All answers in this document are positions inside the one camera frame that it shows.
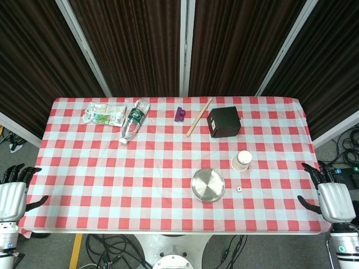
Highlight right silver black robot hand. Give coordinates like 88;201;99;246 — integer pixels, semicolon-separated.
297;162;357;224

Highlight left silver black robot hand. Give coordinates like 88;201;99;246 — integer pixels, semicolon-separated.
0;164;49;222

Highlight white paper cup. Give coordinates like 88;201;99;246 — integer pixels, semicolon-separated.
230;150;252;172

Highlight black power strip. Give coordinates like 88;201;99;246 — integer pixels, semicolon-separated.
322;165;359;183

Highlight red white checkered tablecloth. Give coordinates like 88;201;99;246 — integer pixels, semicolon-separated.
18;96;331;239

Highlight crumpled plastic snack packet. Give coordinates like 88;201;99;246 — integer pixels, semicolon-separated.
82;102;127;126

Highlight round steel plate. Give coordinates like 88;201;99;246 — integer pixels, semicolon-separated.
190;168;226;202

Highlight dark brown curtain panel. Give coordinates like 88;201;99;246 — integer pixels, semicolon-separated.
263;0;359;141
189;0;308;98
68;0;182;98
0;0;106;138

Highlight black cardboard box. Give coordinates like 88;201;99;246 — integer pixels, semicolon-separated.
206;106;242;139

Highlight clear plastic water bottle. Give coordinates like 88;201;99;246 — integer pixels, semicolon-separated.
118;99;151;145

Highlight wooden stick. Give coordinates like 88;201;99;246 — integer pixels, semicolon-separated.
186;97;213;138

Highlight purple plastic block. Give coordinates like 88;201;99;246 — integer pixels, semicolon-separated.
174;106;187;123

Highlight black floor cable bundle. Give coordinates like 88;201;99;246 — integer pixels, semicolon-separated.
84;234;149;269
0;126;26;154
316;131;359;169

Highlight grey metal partition post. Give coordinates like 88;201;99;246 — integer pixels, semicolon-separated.
255;0;319;98
55;0;120;98
0;112;43;148
178;0;196;98
312;110;359;148

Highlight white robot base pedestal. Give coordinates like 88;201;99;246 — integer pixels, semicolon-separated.
131;234;214;269

